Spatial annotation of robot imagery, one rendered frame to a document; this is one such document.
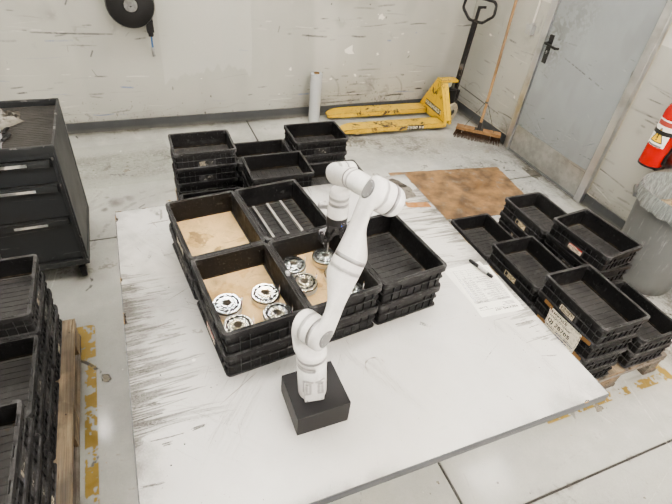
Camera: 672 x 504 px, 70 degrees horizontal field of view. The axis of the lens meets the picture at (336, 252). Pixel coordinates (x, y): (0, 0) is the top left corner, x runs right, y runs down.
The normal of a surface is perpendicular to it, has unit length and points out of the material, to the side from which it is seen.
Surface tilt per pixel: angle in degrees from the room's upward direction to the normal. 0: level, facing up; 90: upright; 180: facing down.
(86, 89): 90
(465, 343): 0
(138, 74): 90
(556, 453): 0
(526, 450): 0
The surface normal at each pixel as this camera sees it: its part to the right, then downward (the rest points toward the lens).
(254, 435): 0.09, -0.77
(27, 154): 0.36, 0.61
